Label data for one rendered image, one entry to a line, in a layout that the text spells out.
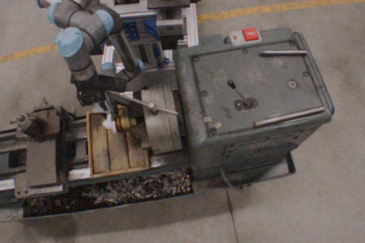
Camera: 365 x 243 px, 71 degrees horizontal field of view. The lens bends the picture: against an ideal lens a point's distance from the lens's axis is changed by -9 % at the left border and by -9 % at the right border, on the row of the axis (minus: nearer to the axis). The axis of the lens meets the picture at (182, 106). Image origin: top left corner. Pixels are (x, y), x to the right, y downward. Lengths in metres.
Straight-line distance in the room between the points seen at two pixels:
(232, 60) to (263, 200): 1.38
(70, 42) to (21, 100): 2.25
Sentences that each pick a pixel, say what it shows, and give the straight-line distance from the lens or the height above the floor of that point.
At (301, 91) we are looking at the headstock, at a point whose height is 1.26.
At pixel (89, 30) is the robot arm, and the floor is 1.63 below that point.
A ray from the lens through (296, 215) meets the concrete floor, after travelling 2.35.
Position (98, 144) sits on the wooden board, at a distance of 1.48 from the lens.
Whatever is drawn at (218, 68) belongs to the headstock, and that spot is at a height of 1.26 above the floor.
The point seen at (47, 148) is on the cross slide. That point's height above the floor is 0.97.
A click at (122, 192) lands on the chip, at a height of 0.58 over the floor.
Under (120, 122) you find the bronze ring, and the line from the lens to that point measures 1.24.
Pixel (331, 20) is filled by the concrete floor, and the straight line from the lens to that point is 3.31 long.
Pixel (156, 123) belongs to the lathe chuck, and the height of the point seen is 1.21.
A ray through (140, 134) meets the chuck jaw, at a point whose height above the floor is 1.10.
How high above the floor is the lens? 2.23
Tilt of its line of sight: 66 degrees down
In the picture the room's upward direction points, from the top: 7 degrees counter-clockwise
